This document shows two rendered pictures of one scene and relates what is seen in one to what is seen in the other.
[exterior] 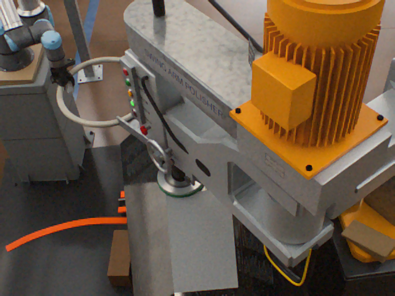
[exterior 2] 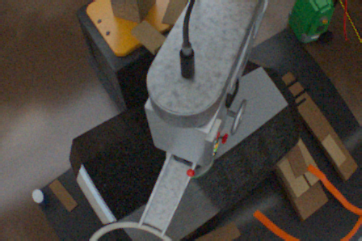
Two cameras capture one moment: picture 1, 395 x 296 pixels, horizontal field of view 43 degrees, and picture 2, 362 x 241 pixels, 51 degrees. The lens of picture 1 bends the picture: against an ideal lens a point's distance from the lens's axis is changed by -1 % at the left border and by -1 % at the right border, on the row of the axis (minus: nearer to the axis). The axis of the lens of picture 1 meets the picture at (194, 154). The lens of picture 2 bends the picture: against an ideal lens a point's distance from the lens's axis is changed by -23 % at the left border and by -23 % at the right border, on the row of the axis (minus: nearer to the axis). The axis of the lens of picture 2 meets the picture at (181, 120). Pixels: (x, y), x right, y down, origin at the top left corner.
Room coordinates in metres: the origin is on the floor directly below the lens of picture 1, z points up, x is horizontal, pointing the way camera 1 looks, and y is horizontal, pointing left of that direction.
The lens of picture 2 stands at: (1.75, 0.58, 2.96)
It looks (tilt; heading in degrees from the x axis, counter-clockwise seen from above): 70 degrees down; 242
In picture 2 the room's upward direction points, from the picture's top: 5 degrees counter-clockwise
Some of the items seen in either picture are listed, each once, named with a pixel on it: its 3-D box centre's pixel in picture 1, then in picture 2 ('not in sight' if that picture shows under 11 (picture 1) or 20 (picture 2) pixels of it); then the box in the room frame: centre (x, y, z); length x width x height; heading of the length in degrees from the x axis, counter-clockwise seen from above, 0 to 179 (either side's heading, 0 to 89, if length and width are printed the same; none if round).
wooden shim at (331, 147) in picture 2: not in sight; (334, 150); (0.46, 0.48, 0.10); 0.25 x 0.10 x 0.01; 96
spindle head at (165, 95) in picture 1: (182, 108); (198, 98); (1.37, 0.03, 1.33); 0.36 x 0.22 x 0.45; 33
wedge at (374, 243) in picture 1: (368, 238); (174, 10); (1.06, -0.68, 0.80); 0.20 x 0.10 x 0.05; 41
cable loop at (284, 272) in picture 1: (287, 250); not in sight; (0.89, -0.29, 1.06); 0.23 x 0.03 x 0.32; 33
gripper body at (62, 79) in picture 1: (60, 73); not in sight; (2.05, 0.64, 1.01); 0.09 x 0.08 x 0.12; 153
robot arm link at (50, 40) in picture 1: (52, 45); not in sight; (2.05, 0.63, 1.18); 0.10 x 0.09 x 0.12; 24
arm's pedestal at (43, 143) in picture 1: (37, 116); not in sight; (2.38, 0.98, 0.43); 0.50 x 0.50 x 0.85; 86
